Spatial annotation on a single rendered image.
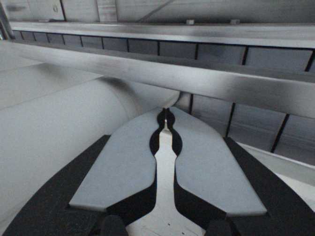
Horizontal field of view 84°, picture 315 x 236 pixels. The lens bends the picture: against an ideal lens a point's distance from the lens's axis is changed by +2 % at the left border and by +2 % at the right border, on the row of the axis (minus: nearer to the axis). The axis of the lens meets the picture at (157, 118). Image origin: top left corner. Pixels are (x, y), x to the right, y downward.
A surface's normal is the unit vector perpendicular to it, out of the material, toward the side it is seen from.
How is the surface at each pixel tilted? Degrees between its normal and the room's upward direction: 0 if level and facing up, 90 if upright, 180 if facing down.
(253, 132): 0
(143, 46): 0
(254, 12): 0
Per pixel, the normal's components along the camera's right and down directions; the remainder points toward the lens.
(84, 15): -0.54, 0.43
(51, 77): 0.62, -0.37
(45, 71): 0.46, -0.57
